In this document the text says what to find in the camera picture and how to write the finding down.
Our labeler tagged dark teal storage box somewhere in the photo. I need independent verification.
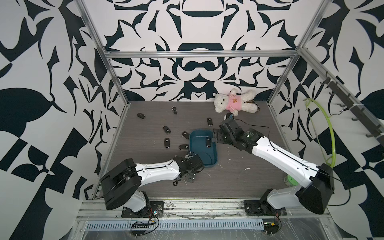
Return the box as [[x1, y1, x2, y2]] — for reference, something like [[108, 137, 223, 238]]
[[190, 130, 218, 168]]

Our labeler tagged black car key front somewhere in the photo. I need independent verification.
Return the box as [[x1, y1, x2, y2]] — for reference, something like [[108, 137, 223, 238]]
[[173, 176, 195, 186]]

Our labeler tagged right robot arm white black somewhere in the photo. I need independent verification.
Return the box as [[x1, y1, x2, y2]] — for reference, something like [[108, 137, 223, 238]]
[[213, 118, 335, 215]]

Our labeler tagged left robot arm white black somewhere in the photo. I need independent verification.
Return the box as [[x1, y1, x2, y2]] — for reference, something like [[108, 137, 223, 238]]
[[100, 155, 205, 213]]

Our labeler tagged black connector box left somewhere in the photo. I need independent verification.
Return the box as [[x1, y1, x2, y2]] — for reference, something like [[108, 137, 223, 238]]
[[130, 222, 151, 237]]

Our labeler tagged black connector box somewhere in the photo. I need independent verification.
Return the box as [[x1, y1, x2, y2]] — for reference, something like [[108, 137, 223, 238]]
[[264, 223, 280, 236], [130, 222, 151, 237]]

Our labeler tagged black connector box right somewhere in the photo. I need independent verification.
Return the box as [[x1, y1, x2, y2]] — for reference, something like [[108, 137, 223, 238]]
[[264, 223, 280, 236]]

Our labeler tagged white teddy bear pink shirt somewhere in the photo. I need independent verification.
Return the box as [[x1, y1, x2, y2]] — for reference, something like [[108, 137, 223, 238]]
[[214, 89, 260, 117]]

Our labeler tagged car key with metal ring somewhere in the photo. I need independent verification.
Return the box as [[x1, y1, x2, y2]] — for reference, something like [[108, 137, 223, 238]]
[[172, 106, 178, 115]]

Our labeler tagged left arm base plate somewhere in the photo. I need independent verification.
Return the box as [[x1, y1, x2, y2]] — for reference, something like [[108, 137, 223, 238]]
[[121, 201, 164, 219]]

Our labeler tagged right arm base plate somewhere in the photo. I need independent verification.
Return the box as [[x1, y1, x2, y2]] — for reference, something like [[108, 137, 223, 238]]
[[244, 200, 287, 217]]

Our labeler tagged green hoop on wall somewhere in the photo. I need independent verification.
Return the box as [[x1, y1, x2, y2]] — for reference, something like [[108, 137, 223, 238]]
[[304, 98, 337, 168]]

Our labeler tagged black hook rail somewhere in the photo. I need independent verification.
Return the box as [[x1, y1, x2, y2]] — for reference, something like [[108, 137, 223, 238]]
[[321, 72, 384, 145]]

